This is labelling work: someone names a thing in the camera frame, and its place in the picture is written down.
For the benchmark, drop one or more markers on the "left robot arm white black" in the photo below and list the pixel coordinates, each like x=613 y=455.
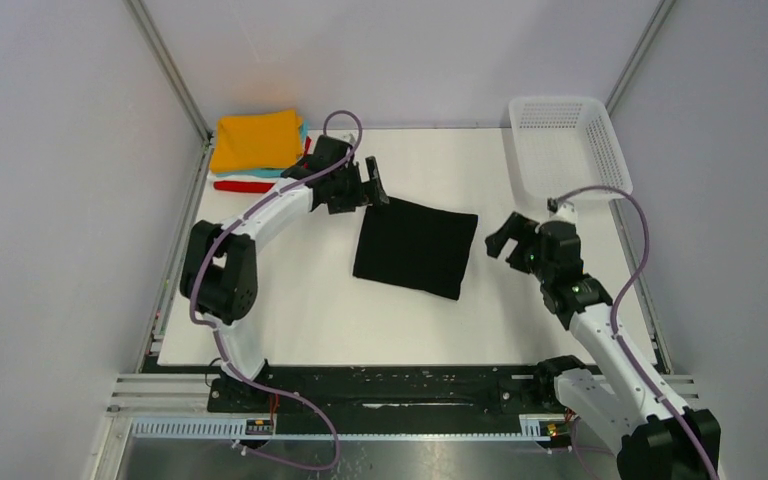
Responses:
x=220 y=271

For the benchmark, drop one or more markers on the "black t shirt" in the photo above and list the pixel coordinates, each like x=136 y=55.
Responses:
x=413 y=246

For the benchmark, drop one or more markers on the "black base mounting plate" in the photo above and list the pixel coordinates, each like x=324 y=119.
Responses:
x=391 y=399

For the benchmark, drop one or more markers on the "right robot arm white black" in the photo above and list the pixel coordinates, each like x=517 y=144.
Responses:
x=651 y=430

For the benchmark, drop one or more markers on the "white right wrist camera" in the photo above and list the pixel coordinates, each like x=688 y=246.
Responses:
x=562 y=212

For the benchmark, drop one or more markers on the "folded orange t shirt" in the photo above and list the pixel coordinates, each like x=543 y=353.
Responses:
x=278 y=125

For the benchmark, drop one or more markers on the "white slotted cable duct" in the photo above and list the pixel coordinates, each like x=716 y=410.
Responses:
x=525 y=429

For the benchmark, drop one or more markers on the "folded teal t shirt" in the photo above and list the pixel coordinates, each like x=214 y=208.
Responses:
x=275 y=172

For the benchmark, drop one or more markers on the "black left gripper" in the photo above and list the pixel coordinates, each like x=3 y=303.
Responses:
x=360 y=196

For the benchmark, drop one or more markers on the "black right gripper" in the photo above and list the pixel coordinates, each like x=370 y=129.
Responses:
x=516 y=227

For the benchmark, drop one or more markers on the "white plastic basket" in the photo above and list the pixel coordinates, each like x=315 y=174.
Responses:
x=564 y=143

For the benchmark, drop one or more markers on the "folded red t shirt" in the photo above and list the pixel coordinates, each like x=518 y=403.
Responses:
x=245 y=187

